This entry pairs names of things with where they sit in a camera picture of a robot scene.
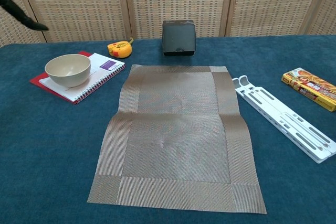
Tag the white spiral notebook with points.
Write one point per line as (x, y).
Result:
(105, 74)

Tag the white folding stand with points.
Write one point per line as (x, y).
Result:
(278, 111)

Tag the gray woven placemat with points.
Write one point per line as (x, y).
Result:
(178, 129)

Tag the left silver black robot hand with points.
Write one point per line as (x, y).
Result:
(10, 1)

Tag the black box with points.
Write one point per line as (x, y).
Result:
(178, 37)

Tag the teal tablecloth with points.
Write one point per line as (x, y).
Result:
(52, 142)

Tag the yellow food box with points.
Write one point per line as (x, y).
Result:
(309, 85)

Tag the white bowl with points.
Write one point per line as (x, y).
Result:
(68, 77)

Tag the red folder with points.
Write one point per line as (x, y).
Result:
(36, 81)

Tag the yellow tape measure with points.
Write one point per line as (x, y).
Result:
(120, 49)

